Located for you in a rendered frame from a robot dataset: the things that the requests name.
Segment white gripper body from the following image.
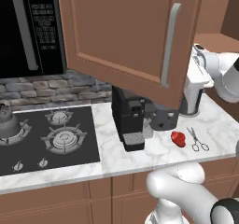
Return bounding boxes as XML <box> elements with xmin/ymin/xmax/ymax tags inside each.
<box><xmin>186</xmin><ymin>53</ymin><xmax>216</xmax><ymax>91</ymax></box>

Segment brown base cabinet door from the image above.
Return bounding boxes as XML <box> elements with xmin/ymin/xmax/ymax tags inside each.
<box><xmin>111</xmin><ymin>171</ymin><xmax>158</xmax><ymax>224</ymax></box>
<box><xmin>201</xmin><ymin>157</ymin><xmax>239</xmax><ymax>201</ymax></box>

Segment small grey burner grate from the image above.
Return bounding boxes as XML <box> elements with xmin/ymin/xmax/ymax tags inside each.
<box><xmin>44</xmin><ymin>107</ymin><xmax>75</xmax><ymax>127</ymax></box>

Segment large grey burner grate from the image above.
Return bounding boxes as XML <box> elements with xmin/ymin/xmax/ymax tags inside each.
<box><xmin>40</xmin><ymin>123</ymin><xmax>89</xmax><ymax>155</ymax></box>

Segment steel and white canister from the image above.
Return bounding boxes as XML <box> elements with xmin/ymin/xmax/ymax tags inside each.
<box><xmin>179</xmin><ymin>87</ymin><xmax>205</xmax><ymax>118</ymax></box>

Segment grey scissors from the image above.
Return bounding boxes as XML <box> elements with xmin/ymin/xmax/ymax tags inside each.
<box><xmin>186</xmin><ymin>126</ymin><xmax>210</xmax><ymax>153</ymax></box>

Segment red round food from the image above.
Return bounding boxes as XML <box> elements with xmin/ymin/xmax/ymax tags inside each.
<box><xmin>170</xmin><ymin>131</ymin><xmax>187</xmax><ymax>148</ymax></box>

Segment black coffee machine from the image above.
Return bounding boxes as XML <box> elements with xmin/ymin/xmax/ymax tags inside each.
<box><xmin>110</xmin><ymin>85</ymin><xmax>180</xmax><ymax>153</ymax></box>

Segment black hob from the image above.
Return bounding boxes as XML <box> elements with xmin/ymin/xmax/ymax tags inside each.
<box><xmin>0</xmin><ymin>105</ymin><xmax>102</xmax><ymax>177</ymax></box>

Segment black microwave oven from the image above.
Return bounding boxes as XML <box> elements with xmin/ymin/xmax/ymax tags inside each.
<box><xmin>0</xmin><ymin>0</ymin><xmax>68</xmax><ymax>79</ymax></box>

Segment grey hob knob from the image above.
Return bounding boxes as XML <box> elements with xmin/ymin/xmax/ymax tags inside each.
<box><xmin>12</xmin><ymin>160</ymin><xmax>24</xmax><ymax>173</ymax></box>
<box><xmin>37</xmin><ymin>158</ymin><xmax>49</xmax><ymax>169</ymax></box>

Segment grey kettle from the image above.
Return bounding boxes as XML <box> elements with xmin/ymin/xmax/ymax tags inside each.
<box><xmin>0</xmin><ymin>99</ymin><xmax>21</xmax><ymax>139</ymax></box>

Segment brown drawer front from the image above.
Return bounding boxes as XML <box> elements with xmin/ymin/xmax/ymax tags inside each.
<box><xmin>0</xmin><ymin>181</ymin><xmax>91</xmax><ymax>224</ymax></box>

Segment grey cabinet door handle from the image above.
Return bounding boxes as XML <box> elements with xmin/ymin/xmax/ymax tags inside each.
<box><xmin>161</xmin><ymin>2</ymin><xmax>183</xmax><ymax>89</ymax></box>

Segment brown wall cabinet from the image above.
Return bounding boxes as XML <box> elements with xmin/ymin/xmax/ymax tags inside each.
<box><xmin>194</xmin><ymin>0</ymin><xmax>239</xmax><ymax>53</ymax></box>

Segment grey microwave handle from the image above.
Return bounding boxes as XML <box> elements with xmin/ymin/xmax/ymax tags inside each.
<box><xmin>8</xmin><ymin>0</ymin><xmax>39</xmax><ymax>72</ymax></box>

